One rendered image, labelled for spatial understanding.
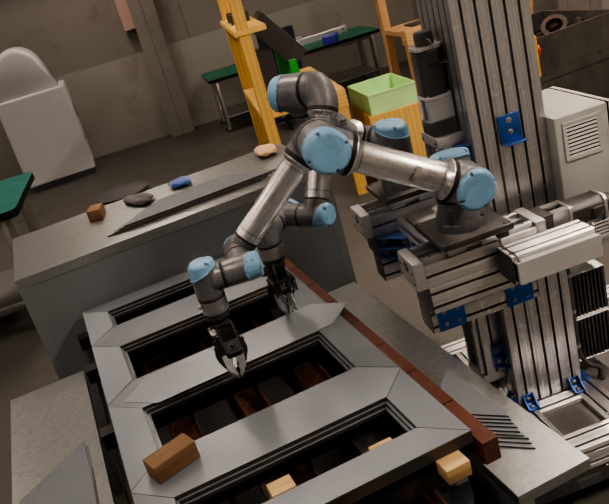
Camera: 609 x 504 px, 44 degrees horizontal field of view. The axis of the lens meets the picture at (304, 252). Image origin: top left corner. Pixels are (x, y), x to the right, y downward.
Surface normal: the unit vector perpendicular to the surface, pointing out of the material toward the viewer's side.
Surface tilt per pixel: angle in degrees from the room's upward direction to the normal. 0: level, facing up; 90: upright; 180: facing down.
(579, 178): 90
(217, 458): 0
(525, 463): 0
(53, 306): 90
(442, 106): 90
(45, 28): 90
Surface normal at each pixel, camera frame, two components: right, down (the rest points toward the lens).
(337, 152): 0.04, 0.31
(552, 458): -0.25, -0.89
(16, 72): 0.29, 0.30
